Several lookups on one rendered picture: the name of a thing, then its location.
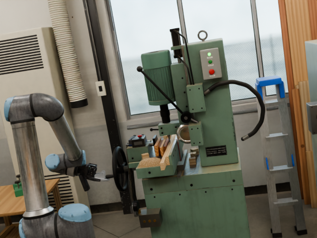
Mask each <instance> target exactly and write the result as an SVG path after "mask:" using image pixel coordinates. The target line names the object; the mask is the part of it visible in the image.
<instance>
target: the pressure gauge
mask: <svg viewBox="0 0 317 238"><path fill-rule="evenodd" d="M132 209H133V212H138V214H139V213H141V210H140V205H139V202H138V201H133V202H132Z"/></svg>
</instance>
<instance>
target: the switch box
mask: <svg viewBox="0 0 317 238"><path fill-rule="evenodd" d="M209 52H210V53H211V56H212V57H213V58H210V59H207V57H209V56H208V53H209ZM211 56H210V57H211ZM200 59H201V66H202V72H203V79H204V80H207V79H213V78H220V77H222V73H221V66H220V59H219V52H218V48H212V49H206V50H200ZM208 60H212V63H211V64H214V65H213V66H208V65H210V64H209V63H208ZM210 69H213V70H214V74H213V75H215V76H211V77H209V75H211V74H210V73H209V70H210Z"/></svg>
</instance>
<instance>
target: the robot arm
mask: <svg viewBox="0 0 317 238"><path fill-rule="evenodd" d="M4 116H5V119H6V121H8V122H10V125H11V127H12V132H13V138H14V143H15V149H16V154H17V162H18V167H19V173H20V178H21V184H22V189H23V195H24V200H25V207H26V211H25V212H24V214H23V218H22V219H21V220H20V222H19V235H20V237H21V238H96V237H95V233H94V228H93V223H92V216H91V213H90V210H89V208H88V207H87V206H86V205H84V204H68V205H65V206H63V207H61V208H60V209H59V211H58V213H55V212H54V208H53V207H51V206H50V205H49V201H48V195H47V189H46V184H45V178H44V173H43V167H42V160H41V154H40V149H39V143H38V137H37V132H36V126H35V117H42V118H43V119H44V120H45V121H47V122H48V123H49V124H50V126H51V128H52V130H53V132H54V134H55V136H56V137H57V139H58V141H59V143H60V145H61V147H62V149H63V150H64V152H65V153H62V154H49V155H48V156H47V157H46V159H45V165H46V167H47V168H48V169H49V171H51V172H55V173H59V174H64V175H68V176H71V177H75V176H79V179H80V181H81V183H82V186H83V189H84V191H85V192H86V191H88V190H89V189H90V186H89V184H88V181H87V180H91V181H98V182H100V181H101V182H104V181H109V180H110V179H107V178H106V172H105V170H102V171H101V172H97V173H96V171H97V164H92V163H88V164H86V155H85V151H84V150H80V148H79V146H78V144H77V142H76V140H75V138H74V135H73V133H72V131H71V129H70V127H69V125H68V123H67V121H66V118H65V116H64V107H63V105H62V103H61V102H60V101H59V100H58V99H56V98H55V97H53V96H50V95H48V94H44V93H32V94H25V95H19V96H14V97H9V98H7V99H6V101H5V103H4Z"/></svg>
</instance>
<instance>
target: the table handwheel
mask: <svg viewBox="0 0 317 238"><path fill-rule="evenodd" d="M118 152H120V154H121V157H122V160H123V164H120V163H119V161H118V158H117V154H118ZM112 170H113V177H114V181H115V184H116V187H117V189H118V190H119V191H120V192H125V191H126V189H127V186H128V164H127V159H126V156H125V152H124V150H123V149H122V148H121V147H119V146H118V147H116V148H115V149H114V151H113V156H112ZM133 170H136V168H132V171H133ZM118 174H119V175H120V181H119V178H118ZM122 174H124V185H123V179H122Z"/></svg>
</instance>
